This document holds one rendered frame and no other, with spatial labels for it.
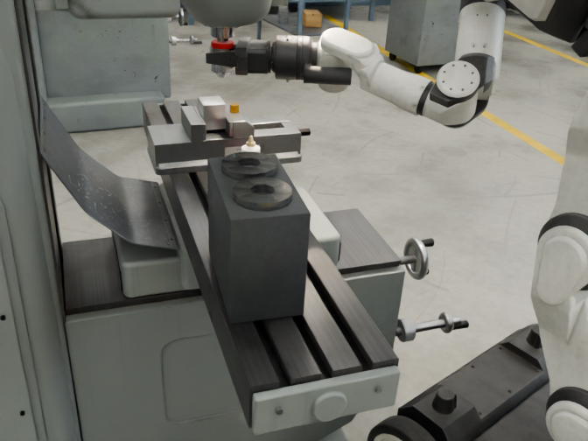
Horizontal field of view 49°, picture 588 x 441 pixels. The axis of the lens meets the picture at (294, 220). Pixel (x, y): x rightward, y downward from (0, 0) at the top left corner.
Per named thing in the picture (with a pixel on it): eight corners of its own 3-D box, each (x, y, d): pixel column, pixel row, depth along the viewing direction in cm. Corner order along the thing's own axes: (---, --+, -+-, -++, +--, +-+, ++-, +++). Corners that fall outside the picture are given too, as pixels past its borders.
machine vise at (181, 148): (283, 138, 168) (285, 98, 163) (303, 162, 156) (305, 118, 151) (146, 150, 158) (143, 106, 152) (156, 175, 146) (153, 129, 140)
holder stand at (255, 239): (272, 244, 122) (276, 146, 113) (304, 315, 104) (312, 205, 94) (208, 250, 119) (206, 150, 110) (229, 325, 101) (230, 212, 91)
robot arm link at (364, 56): (332, 22, 131) (390, 46, 127) (329, 59, 138) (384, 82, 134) (314, 38, 128) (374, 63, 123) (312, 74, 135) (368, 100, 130)
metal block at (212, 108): (220, 120, 155) (220, 95, 152) (226, 129, 150) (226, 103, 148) (198, 121, 154) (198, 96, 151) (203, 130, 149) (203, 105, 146)
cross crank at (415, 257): (416, 262, 186) (423, 227, 181) (437, 285, 177) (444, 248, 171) (366, 270, 182) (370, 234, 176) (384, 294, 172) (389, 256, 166)
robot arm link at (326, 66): (297, 26, 132) (353, 28, 132) (295, 68, 141) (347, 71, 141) (294, 60, 125) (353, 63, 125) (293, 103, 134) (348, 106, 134)
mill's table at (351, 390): (219, 120, 200) (219, 94, 196) (401, 407, 98) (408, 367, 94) (143, 125, 193) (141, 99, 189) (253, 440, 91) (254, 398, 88)
